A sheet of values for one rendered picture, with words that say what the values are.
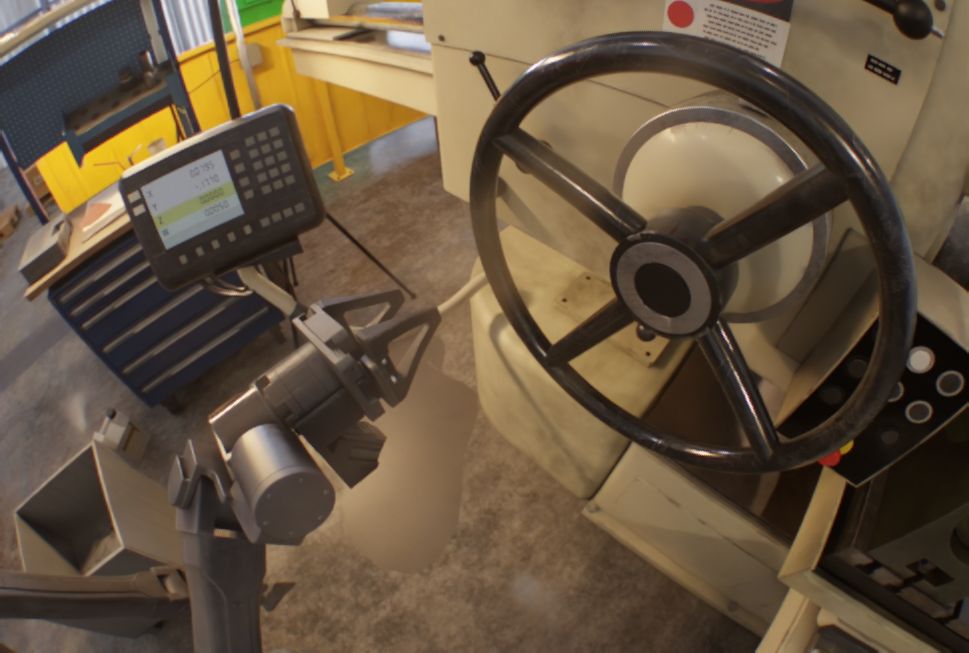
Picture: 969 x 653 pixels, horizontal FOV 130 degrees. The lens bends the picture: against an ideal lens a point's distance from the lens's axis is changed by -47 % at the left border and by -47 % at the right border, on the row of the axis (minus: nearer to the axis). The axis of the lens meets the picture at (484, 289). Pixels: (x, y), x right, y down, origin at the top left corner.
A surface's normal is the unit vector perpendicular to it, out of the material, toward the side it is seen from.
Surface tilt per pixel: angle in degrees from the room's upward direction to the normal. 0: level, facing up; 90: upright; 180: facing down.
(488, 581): 0
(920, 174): 90
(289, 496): 74
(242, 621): 57
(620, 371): 0
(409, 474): 0
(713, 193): 82
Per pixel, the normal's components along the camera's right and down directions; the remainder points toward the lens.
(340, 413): 0.68, 0.26
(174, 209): 0.47, 0.35
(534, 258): -0.03, -0.69
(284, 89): 0.72, 0.49
